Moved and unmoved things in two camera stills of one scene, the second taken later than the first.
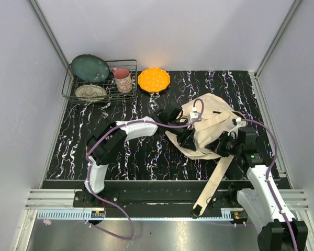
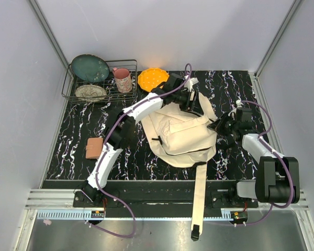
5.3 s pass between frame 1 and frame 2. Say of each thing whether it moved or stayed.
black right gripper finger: moved
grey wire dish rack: stayed
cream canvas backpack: moved
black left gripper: moved
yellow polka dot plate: stayed
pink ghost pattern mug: stayed
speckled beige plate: stayed
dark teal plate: stayed
